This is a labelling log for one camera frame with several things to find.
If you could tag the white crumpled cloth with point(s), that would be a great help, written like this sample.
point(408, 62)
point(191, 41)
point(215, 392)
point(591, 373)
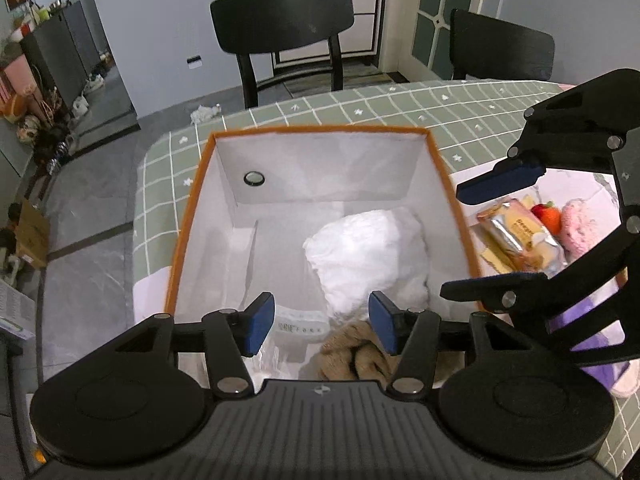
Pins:
point(205, 114)

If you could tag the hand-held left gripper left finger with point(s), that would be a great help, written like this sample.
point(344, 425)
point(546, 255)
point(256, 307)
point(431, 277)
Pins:
point(260, 325)

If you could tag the pink crochet pouch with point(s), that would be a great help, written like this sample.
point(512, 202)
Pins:
point(582, 230)

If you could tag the black cabinet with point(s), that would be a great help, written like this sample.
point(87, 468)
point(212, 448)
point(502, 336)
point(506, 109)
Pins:
point(55, 55)

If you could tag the brown plush toy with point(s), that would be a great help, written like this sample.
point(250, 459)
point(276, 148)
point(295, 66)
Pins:
point(345, 355)

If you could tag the orange cardboard box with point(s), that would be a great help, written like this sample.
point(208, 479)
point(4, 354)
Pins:
point(320, 170)

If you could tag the white shoes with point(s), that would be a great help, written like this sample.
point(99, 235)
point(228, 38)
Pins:
point(92, 84)

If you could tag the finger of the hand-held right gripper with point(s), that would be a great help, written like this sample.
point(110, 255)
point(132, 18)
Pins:
point(490, 290)
point(500, 182)

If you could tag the bread snack packet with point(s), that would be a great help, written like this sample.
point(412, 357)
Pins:
point(520, 237)

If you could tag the white glass-panel door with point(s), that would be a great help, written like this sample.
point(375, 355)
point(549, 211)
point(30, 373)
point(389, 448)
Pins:
point(450, 15)

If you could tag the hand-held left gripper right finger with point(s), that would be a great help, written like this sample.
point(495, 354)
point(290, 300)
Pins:
point(382, 322)

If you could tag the purple tissue pack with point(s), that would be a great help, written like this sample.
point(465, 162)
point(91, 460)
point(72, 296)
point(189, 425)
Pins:
point(600, 320)

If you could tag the white cloth bag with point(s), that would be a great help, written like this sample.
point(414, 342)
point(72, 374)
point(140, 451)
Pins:
point(370, 255)

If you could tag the white wall outlet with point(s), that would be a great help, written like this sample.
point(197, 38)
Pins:
point(194, 61)

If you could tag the black chair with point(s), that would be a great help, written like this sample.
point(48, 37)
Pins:
point(280, 15)
point(500, 42)

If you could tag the red crochet strawberry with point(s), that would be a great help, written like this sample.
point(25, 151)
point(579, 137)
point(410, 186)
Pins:
point(547, 217)

